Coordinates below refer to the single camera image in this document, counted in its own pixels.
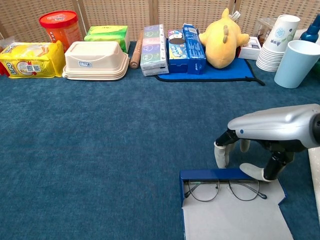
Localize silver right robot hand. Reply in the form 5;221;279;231
213;103;320;182

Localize thin-framed eyeglasses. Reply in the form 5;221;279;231
184;178;268;202

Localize blue glasses case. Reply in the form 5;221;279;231
179;167;295;240

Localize light blue mug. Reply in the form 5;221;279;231
274;39;320;89

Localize blue cloth mat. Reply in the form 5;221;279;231
154;38;266;87

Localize small white box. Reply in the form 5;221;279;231
237;36;263;61

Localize stack of white paper cups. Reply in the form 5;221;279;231
255;14;301;73

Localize yellow plush toy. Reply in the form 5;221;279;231
198;8;250;70

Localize dark blue bottle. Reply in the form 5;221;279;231
299;18;320;46

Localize dark blue long carton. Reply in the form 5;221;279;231
182;23;207;75

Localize blue sandwich cookie box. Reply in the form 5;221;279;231
166;29;189;74

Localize pastel pocket tissue multipack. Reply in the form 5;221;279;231
139;23;170;77

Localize wooden rolling pin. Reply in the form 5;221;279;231
129;31;145;70

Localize green tissue pack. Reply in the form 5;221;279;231
83;25;131;54

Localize beige lunch box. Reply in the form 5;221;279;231
61;41;130;81

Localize wicker folding screen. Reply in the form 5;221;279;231
0;0;320;46

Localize orange tub with red lid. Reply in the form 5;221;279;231
39;10;83;53

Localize yellow biscuit pack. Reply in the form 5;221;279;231
0;40;66;79

